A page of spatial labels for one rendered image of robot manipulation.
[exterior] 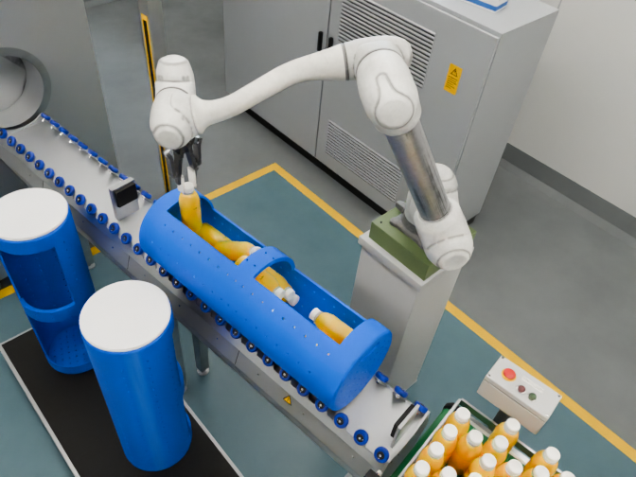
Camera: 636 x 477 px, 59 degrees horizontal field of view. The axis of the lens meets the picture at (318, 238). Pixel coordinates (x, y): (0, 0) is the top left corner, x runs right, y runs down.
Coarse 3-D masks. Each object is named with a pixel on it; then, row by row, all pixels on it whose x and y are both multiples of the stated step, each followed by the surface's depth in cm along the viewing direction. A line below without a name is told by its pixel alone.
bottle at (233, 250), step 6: (222, 240) 194; (228, 240) 193; (216, 246) 192; (222, 246) 190; (228, 246) 189; (234, 246) 187; (240, 246) 185; (246, 246) 185; (252, 246) 185; (222, 252) 190; (228, 252) 188; (234, 252) 186; (240, 252) 185; (246, 252) 184; (228, 258) 190; (234, 258) 188
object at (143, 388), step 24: (168, 336) 179; (96, 360) 174; (120, 360) 171; (144, 360) 174; (168, 360) 186; (120, 384) 181; (144, 384) 183; (168, 384) 193; (120, 408) 193; (144, 408) 193; (168, 408) 202; (120, 432) 210; (144, 432) 205; (168, 432) 212; (144, 456) 219; (168, 456) 225
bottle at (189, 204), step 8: (192, 192) 180; (184, 200) 180; (192, 200) 181; (184, 208) 182; (192, 208) 182; (200, 208) 186; (184, 216) 185; (192, 216) 185; (200, 216) 188; (192, 224) 187; (200, 224) 190
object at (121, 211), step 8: (120, 184) 213; (128, 184) 214; (112, 192) 210; (120, 192) 211; (128, 192) 214; (136, 192) 218; (112, 200) 214; (120, 200) 213; (128, 200) 216; (136, 200) 222; (120, 208) 218; (128, 208) 221; (136, 208) 225; (120, 216) 220
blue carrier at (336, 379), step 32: (160, 224) 184; (224, 224) 203; (160, 256) 186; (192, 256) 177; (224, 256) 173; (256, 256) 172; (288, 256) 180; (192, 288) 180; (224, 288) 170; (256, 288) 166; (320, 288) 182; (256, 320) 165; (288, 320) 160; (352, 320) 178; (288, 352) 160; (320, 352) 154; (352, 352) 152; (384, 352) 171; (320, 384) 155; (352, 384) 161
